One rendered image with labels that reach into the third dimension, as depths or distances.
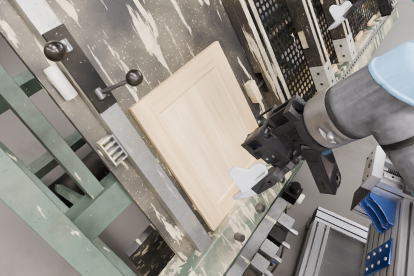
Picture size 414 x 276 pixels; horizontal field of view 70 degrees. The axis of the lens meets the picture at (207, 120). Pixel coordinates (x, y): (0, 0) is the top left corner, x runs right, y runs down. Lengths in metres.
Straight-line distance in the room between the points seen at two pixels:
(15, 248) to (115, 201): 1.41
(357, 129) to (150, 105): 0.56
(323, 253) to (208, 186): 1.01
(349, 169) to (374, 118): 2.04
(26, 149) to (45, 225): 1.87
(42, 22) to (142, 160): 0.38
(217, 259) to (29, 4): 0.84
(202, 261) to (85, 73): 0.63
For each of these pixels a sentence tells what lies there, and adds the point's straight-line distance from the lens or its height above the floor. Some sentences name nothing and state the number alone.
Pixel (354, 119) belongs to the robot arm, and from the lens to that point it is 0.37.
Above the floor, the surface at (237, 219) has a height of 0.89.
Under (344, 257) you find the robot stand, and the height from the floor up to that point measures 0.21.
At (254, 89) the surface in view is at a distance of 1.07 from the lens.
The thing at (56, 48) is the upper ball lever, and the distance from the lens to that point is 0.59.
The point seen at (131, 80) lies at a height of 1.43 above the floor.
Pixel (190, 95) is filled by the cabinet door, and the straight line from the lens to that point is 0.89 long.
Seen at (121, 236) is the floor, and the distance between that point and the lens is 2.01.
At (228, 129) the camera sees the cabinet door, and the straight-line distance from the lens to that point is 1.00.
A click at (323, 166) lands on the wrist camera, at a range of 0.47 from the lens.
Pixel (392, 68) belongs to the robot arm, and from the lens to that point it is 0.35.
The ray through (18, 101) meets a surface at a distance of 0.78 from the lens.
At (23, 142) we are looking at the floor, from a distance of 2.63.
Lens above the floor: 1.86
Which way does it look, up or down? 51 degrees down
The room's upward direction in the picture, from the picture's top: 2 degrees clockwise
